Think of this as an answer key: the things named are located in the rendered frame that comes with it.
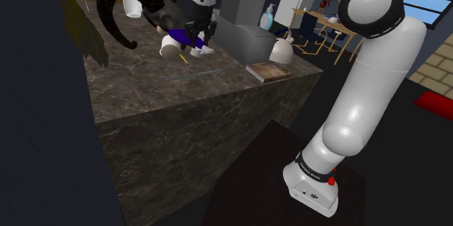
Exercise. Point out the dark robot stand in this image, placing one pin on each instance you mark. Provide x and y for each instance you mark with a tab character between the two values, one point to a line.
254	190

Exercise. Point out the blue soap dispenser bottle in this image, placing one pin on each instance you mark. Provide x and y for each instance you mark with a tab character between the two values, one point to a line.
266	19

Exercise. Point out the yellow pencil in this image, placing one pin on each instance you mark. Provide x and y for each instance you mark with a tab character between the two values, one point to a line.
184	58

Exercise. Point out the wooden table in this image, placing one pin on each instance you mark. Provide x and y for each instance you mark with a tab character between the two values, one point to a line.
338	27

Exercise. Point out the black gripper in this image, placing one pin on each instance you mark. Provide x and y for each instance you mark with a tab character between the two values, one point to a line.
202	19

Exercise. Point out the white door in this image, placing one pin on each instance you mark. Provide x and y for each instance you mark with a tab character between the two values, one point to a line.
288	7

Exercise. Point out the window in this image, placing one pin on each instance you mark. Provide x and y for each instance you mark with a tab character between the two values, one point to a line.
424	5

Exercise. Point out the grey box appliance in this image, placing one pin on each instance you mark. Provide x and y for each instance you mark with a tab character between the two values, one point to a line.
244	41

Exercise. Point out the dark green plant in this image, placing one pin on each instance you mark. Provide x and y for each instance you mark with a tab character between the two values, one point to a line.
83	30

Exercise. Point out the red mat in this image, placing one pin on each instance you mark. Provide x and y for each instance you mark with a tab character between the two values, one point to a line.
437	104

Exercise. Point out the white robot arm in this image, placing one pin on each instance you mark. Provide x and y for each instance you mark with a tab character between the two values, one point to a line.
368	87

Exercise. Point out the white cup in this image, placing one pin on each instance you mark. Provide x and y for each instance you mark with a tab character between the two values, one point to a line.
133	7

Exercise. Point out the brown wooden board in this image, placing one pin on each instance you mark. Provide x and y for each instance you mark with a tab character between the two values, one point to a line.
269	71

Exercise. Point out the white round teapot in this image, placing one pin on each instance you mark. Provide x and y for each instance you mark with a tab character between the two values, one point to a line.
281	52

